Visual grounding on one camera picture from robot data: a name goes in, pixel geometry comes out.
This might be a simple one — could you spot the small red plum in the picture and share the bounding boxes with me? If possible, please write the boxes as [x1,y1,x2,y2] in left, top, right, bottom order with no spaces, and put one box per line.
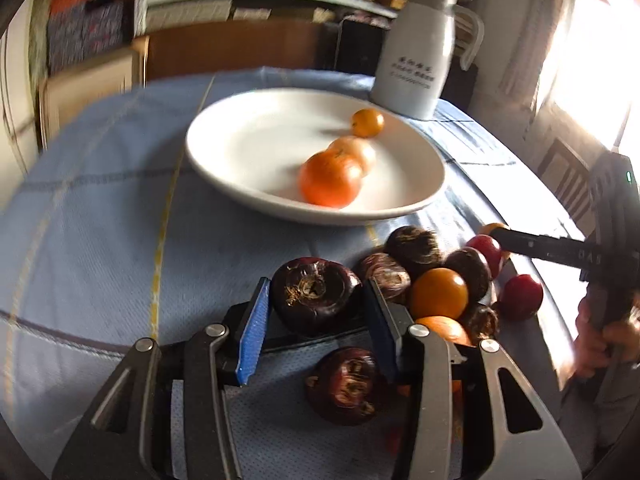
[465,234,503,280]

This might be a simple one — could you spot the orange kumquat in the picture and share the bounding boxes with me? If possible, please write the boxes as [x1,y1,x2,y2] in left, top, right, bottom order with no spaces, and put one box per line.
[476,222,512,261]
[352,108,385,139]

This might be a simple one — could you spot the dark water chestnut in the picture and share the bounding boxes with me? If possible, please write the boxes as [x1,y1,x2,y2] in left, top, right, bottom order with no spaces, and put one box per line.
[444,247,491,304]
[458,304,499,346]
[269,257,360,338]
[355,252,411,304]
[304,347,392,426]
[384,226,442,281]

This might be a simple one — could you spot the large orange tangerine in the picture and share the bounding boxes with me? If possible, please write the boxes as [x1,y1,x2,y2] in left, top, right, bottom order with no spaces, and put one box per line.
[416,315,472,347]

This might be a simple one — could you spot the small orange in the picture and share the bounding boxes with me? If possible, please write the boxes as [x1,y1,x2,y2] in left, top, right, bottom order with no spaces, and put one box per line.
[408,268,469,318]

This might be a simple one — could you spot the dark water chestnut back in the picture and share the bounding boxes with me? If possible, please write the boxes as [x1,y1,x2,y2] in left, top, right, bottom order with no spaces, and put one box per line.
[384,226,442,281]

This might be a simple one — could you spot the dark water chestnut front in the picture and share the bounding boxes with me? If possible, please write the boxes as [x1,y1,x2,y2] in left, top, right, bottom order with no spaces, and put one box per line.
[269,257,360,338]

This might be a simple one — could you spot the large yellow-orange persimmon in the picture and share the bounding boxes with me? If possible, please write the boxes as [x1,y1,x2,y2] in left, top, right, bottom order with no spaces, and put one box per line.
[328,136,376,177]

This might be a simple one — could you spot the orange kumquat top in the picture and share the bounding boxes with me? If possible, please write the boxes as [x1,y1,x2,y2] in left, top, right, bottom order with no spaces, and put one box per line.
[352,108,385,139]

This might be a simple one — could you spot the person's right hand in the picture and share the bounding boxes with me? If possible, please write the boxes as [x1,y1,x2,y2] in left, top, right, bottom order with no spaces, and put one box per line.
[574,296,639,378]

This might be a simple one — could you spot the wooden chair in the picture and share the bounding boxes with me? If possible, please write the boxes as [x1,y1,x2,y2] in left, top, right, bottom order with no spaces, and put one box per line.
[537,138,594,237]

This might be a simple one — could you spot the white thermos jug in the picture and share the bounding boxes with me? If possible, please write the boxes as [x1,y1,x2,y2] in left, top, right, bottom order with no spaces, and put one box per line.
[370,0,485,120]

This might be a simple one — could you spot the white oval plate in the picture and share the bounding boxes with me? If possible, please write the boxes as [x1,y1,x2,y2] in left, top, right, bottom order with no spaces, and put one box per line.
[184,86,446,227]

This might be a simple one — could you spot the brown wooden cabinet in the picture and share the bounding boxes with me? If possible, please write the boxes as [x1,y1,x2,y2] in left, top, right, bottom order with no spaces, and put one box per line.
[145,29,322,81]

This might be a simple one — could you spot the beige framed panel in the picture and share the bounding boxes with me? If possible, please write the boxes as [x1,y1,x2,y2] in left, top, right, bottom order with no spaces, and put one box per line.
[38,38,148,150]

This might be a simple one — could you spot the stack of patterned boxes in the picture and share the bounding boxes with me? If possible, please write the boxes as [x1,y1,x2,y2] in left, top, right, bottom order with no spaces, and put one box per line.
[47,0,131,75]

